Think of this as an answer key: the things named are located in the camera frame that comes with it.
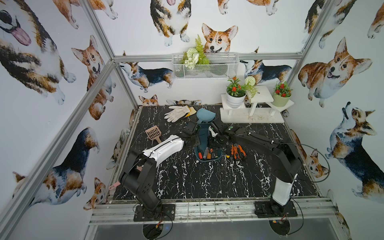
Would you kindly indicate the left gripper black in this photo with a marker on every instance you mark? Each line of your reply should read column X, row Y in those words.
column 193, row 132

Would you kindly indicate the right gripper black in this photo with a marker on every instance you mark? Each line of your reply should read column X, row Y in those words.
column 210, row 138

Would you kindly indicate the orange screwdriver large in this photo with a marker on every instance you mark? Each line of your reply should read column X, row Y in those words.
column 235, row 153

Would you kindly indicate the teal storage box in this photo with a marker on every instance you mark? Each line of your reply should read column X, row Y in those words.
column 218, row 152

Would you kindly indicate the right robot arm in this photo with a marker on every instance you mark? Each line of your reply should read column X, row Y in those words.
column 286, row 163

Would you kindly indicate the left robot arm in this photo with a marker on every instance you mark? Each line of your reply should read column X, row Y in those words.
column 139, row 171

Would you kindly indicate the white work glove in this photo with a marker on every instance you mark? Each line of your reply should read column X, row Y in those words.
column 176, row 113

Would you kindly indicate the yellow cloth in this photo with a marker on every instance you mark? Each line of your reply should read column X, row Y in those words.
column 191, row 112

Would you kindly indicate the blue plastic dustpan scoop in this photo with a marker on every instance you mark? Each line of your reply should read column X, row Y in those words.
column 205, row 116

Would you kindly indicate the brown slotted scoop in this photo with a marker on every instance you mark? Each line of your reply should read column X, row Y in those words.
column 154, row 133

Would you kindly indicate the white potted red flowers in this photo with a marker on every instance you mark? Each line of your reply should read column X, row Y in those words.
column 236, row 92

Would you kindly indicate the white stepped stand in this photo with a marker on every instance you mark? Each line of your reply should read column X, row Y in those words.
column 262, row 111

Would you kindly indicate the green white artificial plant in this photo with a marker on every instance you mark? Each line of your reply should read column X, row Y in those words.
column 195, row 56

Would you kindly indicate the green potted red flowers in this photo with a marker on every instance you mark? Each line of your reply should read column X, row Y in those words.
column 281, row 95

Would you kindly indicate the white wire wall basket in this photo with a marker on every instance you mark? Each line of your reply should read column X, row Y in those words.
column 221, row 66

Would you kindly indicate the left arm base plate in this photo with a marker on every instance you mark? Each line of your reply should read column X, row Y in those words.
column 163, row 212

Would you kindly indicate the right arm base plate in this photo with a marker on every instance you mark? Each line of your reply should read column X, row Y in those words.
column 271, row 209

